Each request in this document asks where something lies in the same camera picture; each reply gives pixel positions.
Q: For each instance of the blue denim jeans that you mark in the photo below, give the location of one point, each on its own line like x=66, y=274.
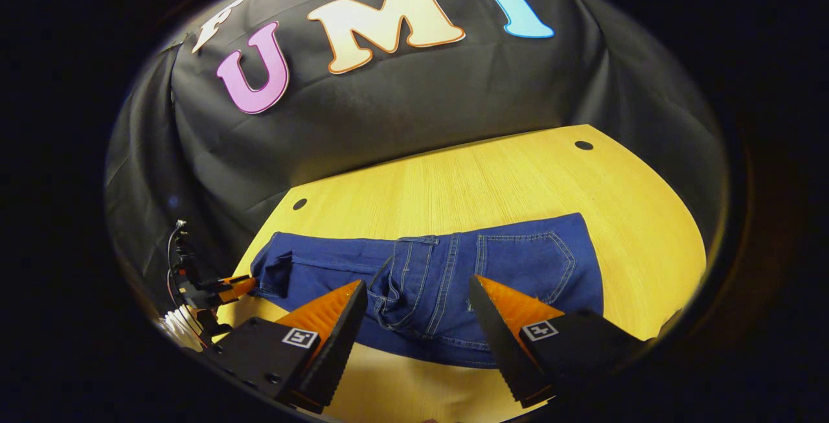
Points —
x=518, y=261

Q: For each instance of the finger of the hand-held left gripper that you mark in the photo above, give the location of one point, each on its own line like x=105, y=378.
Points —
x=236, y=287

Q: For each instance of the black backdrop cloth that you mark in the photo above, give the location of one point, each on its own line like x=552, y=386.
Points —
x=388, y=118

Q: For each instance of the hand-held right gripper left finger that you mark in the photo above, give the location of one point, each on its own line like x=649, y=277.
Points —
x=343, y=339

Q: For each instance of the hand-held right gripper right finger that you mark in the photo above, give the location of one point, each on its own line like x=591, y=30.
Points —
x=495, y=345

